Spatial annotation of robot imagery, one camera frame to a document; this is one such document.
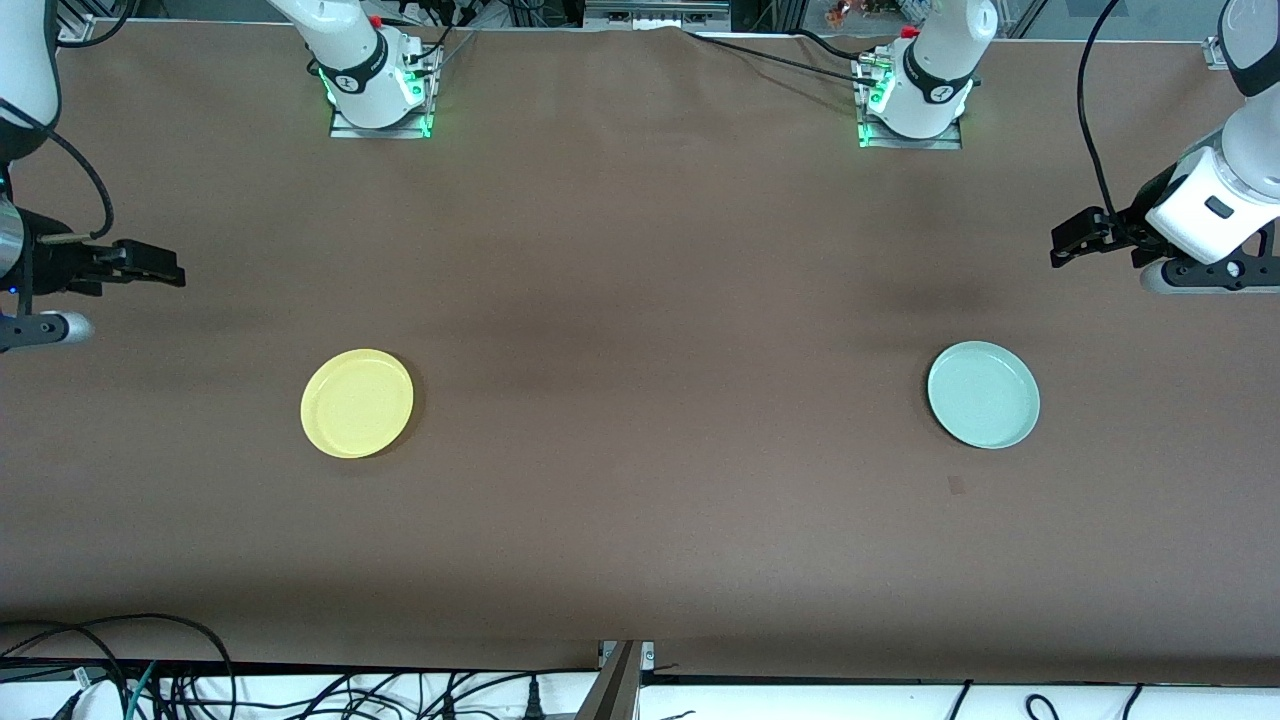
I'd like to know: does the pale green round plate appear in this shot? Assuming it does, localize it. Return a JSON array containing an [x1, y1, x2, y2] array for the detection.
[[926, 340, 1042, 450]]

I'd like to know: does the yellow round plate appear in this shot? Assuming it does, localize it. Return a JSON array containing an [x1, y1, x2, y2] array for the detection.
[[300, 348, 415, 460]]

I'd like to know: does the brown table cover sheet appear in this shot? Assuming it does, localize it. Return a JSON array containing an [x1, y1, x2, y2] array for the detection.
[[0, 20, 1280, 687]]

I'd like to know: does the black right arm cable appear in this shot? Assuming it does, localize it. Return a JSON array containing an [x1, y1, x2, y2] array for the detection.
[[0, 98, 114, 246]]

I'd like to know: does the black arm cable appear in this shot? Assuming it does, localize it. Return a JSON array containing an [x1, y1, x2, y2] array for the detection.
[[1077, 0, 1151, 241], [0, 98, 114, 246]]

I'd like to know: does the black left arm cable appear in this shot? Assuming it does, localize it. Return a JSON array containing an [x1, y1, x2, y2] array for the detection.
[[1077, 0, 1151, 241]]

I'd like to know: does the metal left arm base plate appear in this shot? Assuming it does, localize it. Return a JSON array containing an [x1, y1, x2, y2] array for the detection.
[[855, 52, 966, 151]]

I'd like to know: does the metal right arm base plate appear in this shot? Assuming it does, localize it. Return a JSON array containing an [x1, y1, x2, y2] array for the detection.
[[328, 45, 441, 141]]

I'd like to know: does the short black table cable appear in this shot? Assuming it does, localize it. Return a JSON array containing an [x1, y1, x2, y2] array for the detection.
[[795, 28, 891, 61]]

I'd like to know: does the long black table cable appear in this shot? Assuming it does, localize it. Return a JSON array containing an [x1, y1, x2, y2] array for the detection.
[[685, 30, 881, 83]]

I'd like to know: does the black looped cable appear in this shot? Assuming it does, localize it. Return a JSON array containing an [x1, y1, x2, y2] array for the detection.
[[0, 612, 237, 720]]

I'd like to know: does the green cable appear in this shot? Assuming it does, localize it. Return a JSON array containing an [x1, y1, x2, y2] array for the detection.
[[125, 660, 159, 720]]

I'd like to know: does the grey metal rail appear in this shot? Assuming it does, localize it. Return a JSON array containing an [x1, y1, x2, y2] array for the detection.
[[584, 0, 733, 31]]

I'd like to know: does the aluminium frame profile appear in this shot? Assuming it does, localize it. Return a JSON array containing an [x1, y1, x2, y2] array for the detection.
[[575, 640, 656, 720]]

